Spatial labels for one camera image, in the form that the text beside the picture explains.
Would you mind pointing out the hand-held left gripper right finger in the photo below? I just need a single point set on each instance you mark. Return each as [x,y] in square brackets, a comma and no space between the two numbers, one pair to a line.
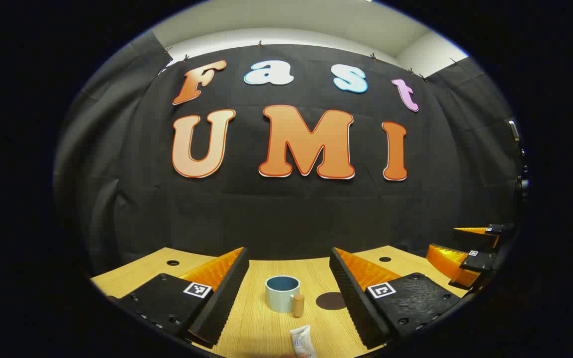
[353,303]

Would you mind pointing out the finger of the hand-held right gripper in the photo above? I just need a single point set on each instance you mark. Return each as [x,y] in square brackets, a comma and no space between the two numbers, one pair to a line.
[480,262]
[500,231]

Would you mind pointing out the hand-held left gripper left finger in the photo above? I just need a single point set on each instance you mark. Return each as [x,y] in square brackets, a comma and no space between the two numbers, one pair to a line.
[222,298]

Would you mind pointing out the dark brown round coaster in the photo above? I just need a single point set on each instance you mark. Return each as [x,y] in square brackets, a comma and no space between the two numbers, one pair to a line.
[329,301]

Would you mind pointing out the white toothpaste tube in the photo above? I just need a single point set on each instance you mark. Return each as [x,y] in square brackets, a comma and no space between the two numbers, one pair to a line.
[302,342]

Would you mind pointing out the wooden desktop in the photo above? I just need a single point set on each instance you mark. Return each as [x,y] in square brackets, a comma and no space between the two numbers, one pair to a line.
[261,328]

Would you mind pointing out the black backdrop cloth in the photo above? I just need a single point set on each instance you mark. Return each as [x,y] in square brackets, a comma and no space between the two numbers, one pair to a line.
[286,209]

